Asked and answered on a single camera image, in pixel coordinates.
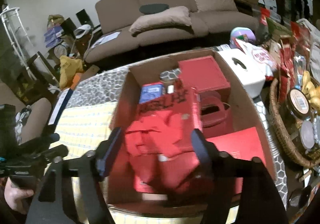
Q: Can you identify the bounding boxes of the shiny red tote bag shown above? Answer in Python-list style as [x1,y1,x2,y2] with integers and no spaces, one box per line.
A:
[125,87,213,195]

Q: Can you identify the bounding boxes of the person's left hand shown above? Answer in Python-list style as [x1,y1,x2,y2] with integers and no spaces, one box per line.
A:
[4,178,34,215]

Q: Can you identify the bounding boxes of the brown chair seat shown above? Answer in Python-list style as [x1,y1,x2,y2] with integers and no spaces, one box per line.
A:
[15,98,52,145]

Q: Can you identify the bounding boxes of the flat red gift box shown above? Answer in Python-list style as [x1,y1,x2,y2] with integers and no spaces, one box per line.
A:
[206,127,267,195]

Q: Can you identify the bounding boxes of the dark blue white box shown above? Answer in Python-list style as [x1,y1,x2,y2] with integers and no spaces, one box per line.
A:
[48,88,73,125]

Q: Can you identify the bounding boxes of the red felt handbag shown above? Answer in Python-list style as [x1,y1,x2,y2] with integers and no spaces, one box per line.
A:
[200,91,234,139]

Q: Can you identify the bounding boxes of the yellow plastic bag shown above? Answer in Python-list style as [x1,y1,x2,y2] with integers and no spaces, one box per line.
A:
[59,55,84,89]

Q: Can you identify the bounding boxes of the brown cardboard box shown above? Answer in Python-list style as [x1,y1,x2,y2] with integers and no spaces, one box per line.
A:
[104,49,276,217]

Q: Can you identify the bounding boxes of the wicker basket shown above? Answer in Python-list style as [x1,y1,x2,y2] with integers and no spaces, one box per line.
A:
[268,77,320,168]

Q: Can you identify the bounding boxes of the blue red tea carton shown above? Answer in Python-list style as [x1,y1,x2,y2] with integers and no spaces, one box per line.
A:
[139,82,164,104]

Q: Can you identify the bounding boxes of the red lidded square box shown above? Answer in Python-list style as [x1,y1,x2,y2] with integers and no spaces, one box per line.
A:
[178,56,231,102]

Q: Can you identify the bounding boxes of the jar with barcode lid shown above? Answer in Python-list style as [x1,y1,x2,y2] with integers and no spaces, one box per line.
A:
[286,88,311,120]

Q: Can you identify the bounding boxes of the white plastic bag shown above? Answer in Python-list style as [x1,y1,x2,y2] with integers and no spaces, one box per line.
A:
[218,39,277,99]

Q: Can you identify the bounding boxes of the bananas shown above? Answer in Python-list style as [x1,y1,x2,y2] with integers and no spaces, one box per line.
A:
[302,71,320,114]

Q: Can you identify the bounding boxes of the papers on sofa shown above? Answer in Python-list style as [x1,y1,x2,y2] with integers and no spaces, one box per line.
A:
[91,31,120,48]

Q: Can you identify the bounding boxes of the purple round container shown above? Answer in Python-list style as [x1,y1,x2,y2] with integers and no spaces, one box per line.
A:
[229,27,256,49]

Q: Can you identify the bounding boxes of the white metal rack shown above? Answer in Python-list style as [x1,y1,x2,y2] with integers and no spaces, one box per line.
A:
[1,5,36,80]

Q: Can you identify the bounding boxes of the beige sofa cushion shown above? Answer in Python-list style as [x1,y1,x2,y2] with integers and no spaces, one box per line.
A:
[129,6,192,35]

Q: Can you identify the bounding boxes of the black oval pad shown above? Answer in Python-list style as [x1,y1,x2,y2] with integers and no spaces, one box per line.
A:
[139,3,169,15]

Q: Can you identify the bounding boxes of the brown fabric sofa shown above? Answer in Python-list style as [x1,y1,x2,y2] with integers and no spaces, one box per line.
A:
[84,0,258,63]

